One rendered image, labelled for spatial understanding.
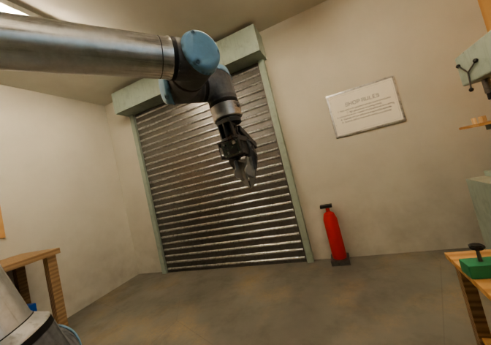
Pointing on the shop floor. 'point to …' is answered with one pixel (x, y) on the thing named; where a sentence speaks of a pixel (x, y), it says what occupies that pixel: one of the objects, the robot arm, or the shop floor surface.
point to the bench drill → (473, 58)
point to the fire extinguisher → (342, 258)
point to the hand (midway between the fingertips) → (250, 183)
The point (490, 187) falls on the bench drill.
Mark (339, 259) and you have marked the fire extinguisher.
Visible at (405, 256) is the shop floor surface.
